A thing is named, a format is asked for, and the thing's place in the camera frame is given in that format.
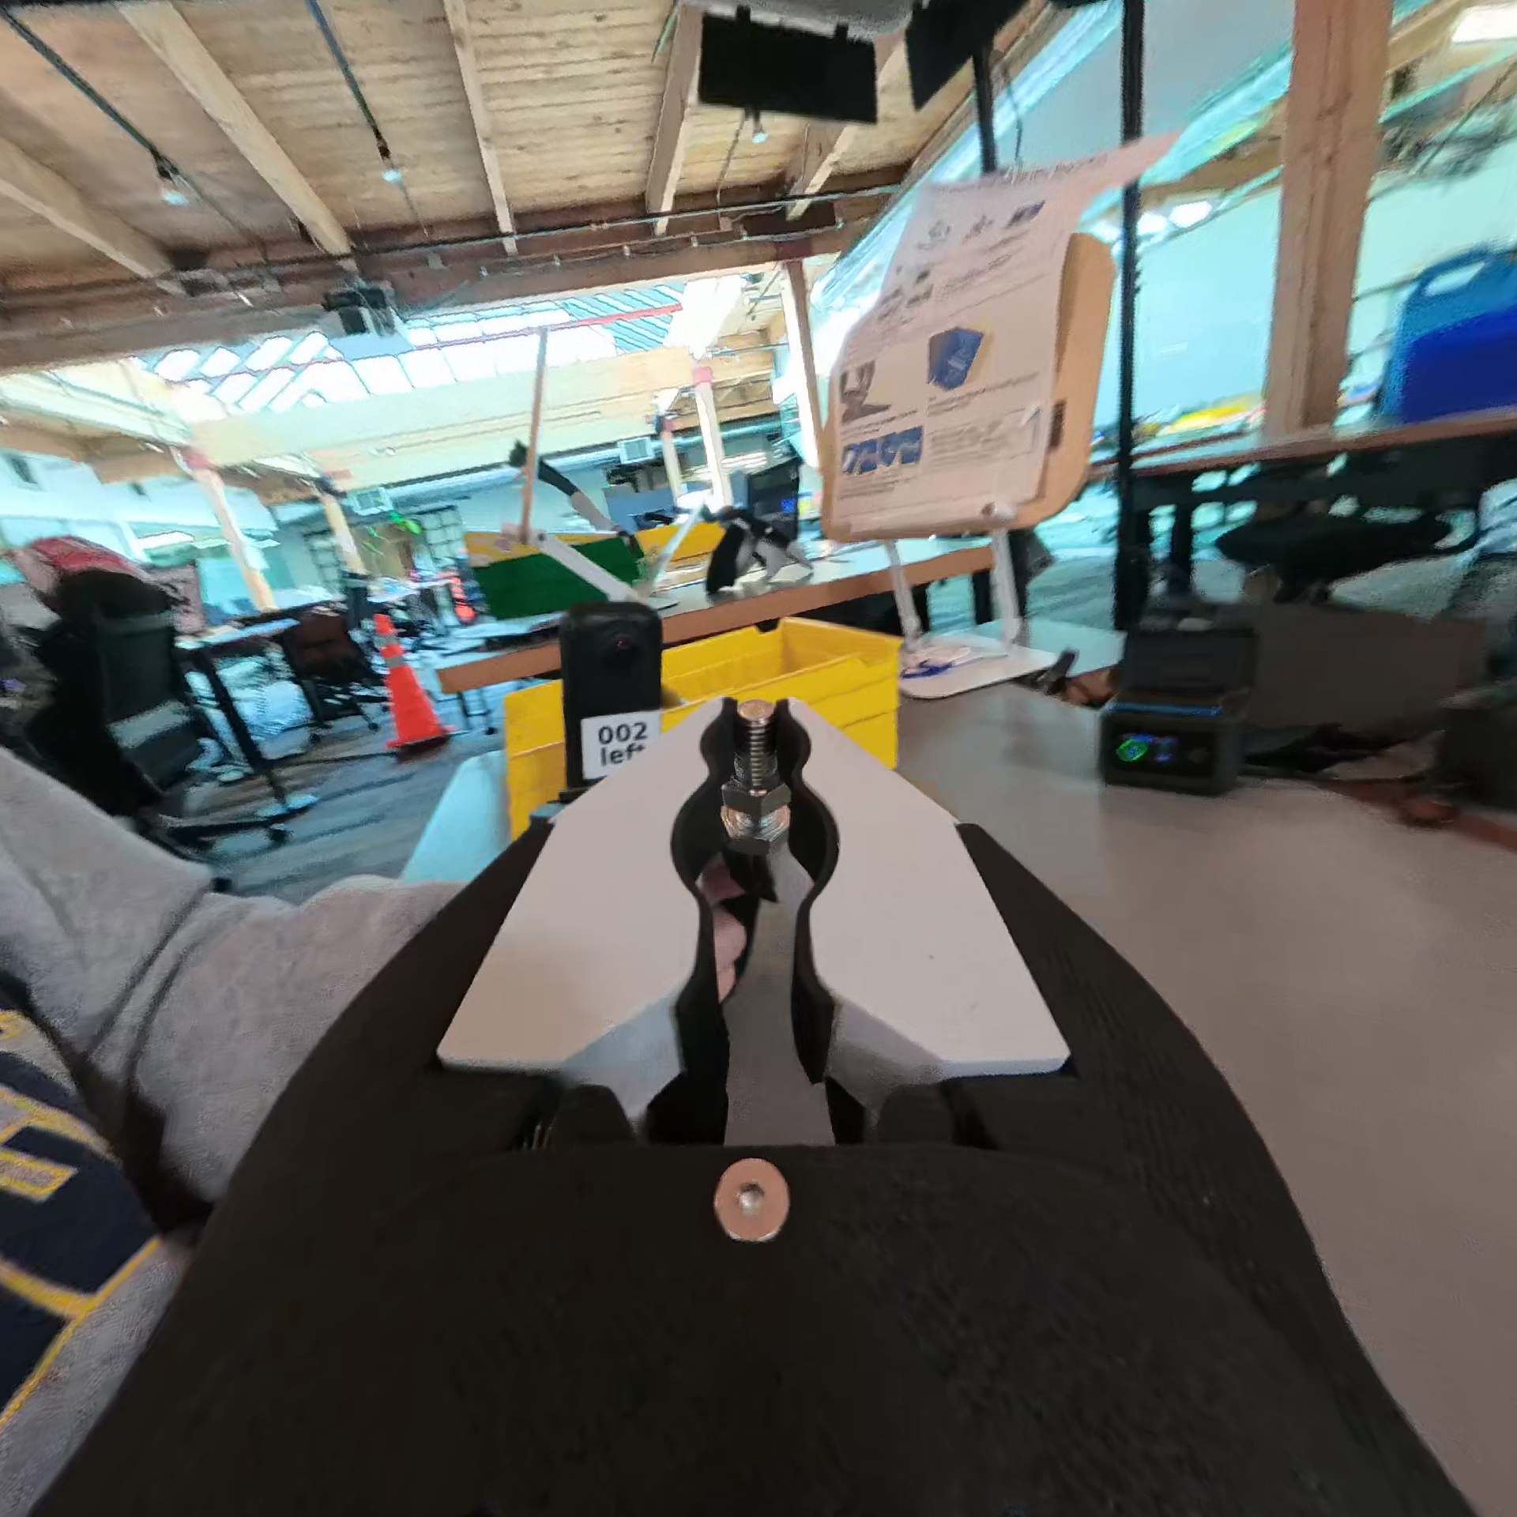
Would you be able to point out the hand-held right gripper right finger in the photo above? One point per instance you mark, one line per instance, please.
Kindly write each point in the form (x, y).
(935, 949)

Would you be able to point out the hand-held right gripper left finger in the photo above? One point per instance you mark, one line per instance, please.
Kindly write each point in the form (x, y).
(569, 949)

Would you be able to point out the silver threaded bolt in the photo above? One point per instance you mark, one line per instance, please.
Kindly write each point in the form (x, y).
(755, 742)

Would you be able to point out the yellow plastic bin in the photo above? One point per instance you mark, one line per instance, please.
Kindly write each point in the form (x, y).
(805, 677)

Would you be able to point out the silver hex nut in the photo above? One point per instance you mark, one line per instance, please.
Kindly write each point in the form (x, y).
(755, 809)

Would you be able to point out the person's left forearm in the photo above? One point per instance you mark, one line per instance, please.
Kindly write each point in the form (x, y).
(236, 949)

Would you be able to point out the person's left hand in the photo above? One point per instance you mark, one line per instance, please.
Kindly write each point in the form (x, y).
(724, 937)

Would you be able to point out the green plastic bin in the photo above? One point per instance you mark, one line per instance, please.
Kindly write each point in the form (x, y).
(532, 579)

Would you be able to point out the white board on stand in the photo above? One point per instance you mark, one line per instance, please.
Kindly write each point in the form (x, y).
(569, 557)

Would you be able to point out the spare hand-held gripper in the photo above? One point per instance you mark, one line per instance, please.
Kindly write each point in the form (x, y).
(753, 552)

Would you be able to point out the orange traffic cone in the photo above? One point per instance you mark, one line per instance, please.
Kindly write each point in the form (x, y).
(408, 700)

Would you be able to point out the long wooden table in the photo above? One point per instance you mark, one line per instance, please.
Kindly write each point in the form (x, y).
(805, 588)

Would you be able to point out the white clipboard stand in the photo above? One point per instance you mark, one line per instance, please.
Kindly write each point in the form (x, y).
(959, 664)

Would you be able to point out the black equipment case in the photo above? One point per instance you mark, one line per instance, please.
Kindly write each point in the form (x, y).
(1172, 724)

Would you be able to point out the ceiling projector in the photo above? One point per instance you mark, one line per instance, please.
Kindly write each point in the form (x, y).
(359, 312)

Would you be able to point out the instruction sheet clipboard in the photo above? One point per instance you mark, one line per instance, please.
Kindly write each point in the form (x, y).
(959, 357)

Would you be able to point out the black office chair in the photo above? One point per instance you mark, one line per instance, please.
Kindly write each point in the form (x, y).
(130, 700)

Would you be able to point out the person's grey sweatshirt torso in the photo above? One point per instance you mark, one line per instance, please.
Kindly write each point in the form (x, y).
(59, 1246)

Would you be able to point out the wooden shelf table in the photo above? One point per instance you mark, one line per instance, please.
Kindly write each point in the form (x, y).
(1304, 458)

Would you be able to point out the black overhead panel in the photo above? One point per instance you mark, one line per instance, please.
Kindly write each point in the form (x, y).
(787, 66)
(966, 36)

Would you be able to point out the blue plastic container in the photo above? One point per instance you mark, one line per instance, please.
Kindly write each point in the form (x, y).
(1452, 344)

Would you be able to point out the plain wooden post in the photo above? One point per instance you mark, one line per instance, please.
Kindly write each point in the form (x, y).
(1332, 214)

